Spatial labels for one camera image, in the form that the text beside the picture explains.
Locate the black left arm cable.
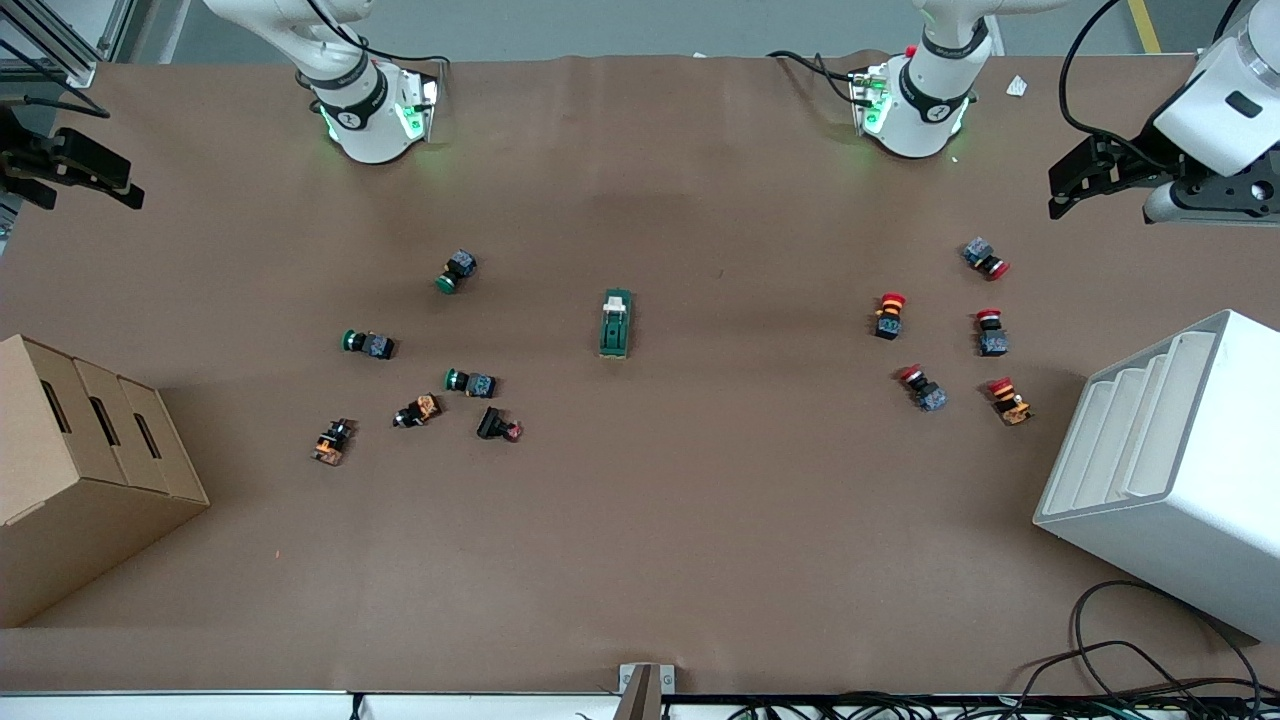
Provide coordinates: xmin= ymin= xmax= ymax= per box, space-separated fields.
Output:
xmin=1058 ymin=0 xmax=1166 ymax=153

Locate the brown cardboard box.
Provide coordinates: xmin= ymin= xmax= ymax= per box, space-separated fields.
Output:
xmin=0 ymin=334 xmax=211 ymax=629

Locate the white stepped plastic rack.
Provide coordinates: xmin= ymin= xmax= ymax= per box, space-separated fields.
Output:
xmin=1033 ymin=309 xmax=1280 ymax=643

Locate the white table edge rail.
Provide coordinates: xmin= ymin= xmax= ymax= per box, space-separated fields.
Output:
xmin=0 ymin=690 xmax=626 ymax=720

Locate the black button orange contact block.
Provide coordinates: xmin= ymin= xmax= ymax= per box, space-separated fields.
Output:
xmin=311 ymin=418 xmax=357 ymax=467
xmin=392 ymin=393 xmax=443 ymax=430

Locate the black cable bundle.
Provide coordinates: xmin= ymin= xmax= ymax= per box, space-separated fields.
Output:
xmin=730 ymin=685 xmax=1280 ymax=720

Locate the aluminium frame profile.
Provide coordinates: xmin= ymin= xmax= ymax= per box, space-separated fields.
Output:
xmin=0 ymin=0 xmax=136 ymax=91

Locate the brown paper table cover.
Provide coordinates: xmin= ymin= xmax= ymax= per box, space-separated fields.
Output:
xmin=0 ymin=50 xmax=1280 ymax=696

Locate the grey metal camera bracket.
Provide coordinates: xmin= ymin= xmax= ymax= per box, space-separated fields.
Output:
xmin=618 ymin=662 xmax=676 ymax=720

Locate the black looped floor cable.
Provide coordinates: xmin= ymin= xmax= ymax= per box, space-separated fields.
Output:
xmin=1020 ymin=578 xmax=1263 ymax=701

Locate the green load switch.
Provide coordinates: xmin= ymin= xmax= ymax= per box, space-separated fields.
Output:
xmin=598 ymin=288 xmax=635 ymax=360

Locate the metal base connector bracket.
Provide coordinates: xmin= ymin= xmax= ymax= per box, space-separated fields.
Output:
xmin=395 ymin=68 xmax=442 ymax=142
xmin=849 ymin=65 xmax=893 ymax=137

